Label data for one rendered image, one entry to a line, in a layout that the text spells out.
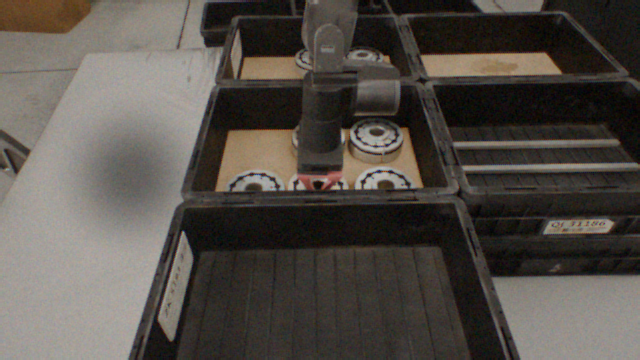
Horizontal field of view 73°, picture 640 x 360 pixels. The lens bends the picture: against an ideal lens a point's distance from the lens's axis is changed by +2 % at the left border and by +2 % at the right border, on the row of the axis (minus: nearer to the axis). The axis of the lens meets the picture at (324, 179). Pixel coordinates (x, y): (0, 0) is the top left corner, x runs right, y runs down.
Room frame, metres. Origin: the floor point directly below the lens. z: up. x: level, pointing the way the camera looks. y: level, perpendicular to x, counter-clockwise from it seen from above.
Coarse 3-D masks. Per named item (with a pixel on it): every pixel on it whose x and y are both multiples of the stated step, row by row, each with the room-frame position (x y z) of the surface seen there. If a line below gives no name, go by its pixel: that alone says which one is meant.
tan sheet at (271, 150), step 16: (400, 128) 0.69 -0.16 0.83; (240, 144) 0.64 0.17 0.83; (256, 144) 0.64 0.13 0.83; (272, 144) 0.64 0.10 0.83; (288, 144) 0.64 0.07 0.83; (224, 160) 0.59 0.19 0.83; (240, 160) 0.59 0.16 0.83; (256, 160) 0.59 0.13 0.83; (272, 160) 0.59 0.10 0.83; (288, 160) 0.59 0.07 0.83; (352, 160) 0.59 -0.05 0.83; (400, 160) 0.59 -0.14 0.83; (416, 160) 0.59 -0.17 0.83; (224, 176) 0.55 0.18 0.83; (288, 176) 0.55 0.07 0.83; (352, 176) 0.55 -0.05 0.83; (416, 176) 0.55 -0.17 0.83
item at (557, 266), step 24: (480, 240) 0.41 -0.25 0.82; (504, 240) 0.41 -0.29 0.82; (528, 240) 0.41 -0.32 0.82; (552, 240) 0.41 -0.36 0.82; (576, 240) 0.42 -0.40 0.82; (600, 240) 0.42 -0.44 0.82; (624, 240) 0.42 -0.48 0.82; (504, 264) 0.42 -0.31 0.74; (528, 264) 0.42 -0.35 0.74; (552, 264) 0.42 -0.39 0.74; (576, 264) 0.42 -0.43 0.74; (600, 264) 0.43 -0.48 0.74; (624, 264) 0.43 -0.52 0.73
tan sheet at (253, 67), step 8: (384, 56) 0.99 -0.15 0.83; (248, 64) 0.95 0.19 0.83; (256, 64) 0.95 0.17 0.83; (264, 64) 0.95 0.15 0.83; (272, 64) 0.95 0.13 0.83; (280, 64) 0.95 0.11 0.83; (288, 64) 0.95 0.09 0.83; (248, 72) 0.91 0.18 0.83; (256, 72) 0.91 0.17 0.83; (264, 72) 0.91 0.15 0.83; (272, 72) 0.91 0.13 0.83; (280, 72) 0.91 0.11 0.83; (288, 72) 0.91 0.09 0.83
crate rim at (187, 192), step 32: (192, 160) 0.48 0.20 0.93; (448, 160) 0.48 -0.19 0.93; (192, 192) 0.41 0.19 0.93; (224, 192) 0.41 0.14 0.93; (256, 192) 0.41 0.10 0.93; (288, 192) 0.41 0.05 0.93; (320, 192) 0.42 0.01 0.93; (352, 192) 0.41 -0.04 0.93; (384, 192) 0.41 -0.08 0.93; (416, 192) 0.41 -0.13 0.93; (448, 192) 0.41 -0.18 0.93
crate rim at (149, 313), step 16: (176, 208) 0.38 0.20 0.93; (192, 208) 0.39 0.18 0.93; (208, 208) 0.39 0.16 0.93; (224, 208) 0.39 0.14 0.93; (240, 208) 0.39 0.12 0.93; (256, 208) 0.39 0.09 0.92; (272, 208) 0.39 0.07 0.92; (464, 208) 0.38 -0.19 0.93; (176, 224) 0.36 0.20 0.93; (464, 224) 0.36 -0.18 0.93; (176, 240) 0.33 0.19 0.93; (160, 256) 0.30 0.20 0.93; (480, 256) 0.30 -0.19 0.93; (160, 272) 0.28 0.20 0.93; (480, 272) 0.28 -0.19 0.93; (160, 288) 0.26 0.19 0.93; (144, 304) 0.24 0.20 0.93; (496, 304) 0.24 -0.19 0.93; (144, 320) 0.22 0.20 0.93; (496, 320) 0.22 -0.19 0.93; (144, 336) 0.20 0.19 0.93; (496, 336) 0.21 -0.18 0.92; (144, 352) 0.19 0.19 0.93; (512, 352) 0.19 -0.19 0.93
